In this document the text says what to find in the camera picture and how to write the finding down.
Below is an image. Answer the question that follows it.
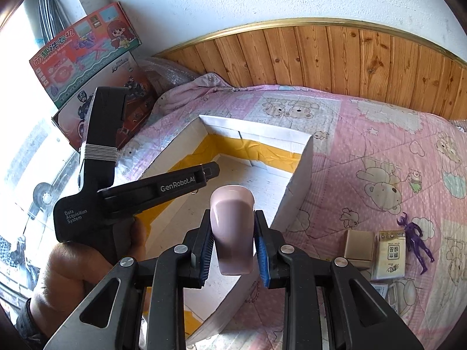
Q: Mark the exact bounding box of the gold square box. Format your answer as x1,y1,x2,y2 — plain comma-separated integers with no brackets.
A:
344,229,375,270

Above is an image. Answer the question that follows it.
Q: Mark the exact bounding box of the purple action figure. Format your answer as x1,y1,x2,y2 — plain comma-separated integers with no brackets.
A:
397,212,435,275

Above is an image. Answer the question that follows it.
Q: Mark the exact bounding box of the left hand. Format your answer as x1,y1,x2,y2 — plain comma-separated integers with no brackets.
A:
28,216,147,337

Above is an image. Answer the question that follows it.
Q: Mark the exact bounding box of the white cardboard box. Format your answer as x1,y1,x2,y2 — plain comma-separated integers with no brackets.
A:
140,115,316,348

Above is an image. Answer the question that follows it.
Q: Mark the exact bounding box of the pink plastic cup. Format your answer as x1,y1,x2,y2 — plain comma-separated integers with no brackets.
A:
210,185,255,276

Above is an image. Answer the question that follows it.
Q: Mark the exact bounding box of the pink cartoon bed quilt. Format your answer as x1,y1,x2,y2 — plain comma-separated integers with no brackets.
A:
116,73,466,349

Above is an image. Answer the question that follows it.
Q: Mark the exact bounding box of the yellow tissue pack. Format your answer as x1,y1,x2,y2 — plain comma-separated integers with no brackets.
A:
371,230,406,281

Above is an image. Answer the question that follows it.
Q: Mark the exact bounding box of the wooden headboard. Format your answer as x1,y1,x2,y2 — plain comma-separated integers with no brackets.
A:
159,18,466,120

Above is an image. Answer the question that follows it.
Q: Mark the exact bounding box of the staples box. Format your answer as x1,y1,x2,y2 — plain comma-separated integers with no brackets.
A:
370,282,389,299

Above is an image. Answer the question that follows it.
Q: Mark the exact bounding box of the white glue stick tube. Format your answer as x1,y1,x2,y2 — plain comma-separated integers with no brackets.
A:
386,278,417,316

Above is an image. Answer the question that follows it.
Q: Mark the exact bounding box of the colourful toy box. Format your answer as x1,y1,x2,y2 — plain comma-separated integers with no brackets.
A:
29,2,141,109

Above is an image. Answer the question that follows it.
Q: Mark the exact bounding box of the robot toy box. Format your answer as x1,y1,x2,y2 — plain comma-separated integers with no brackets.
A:
53,52,158,149

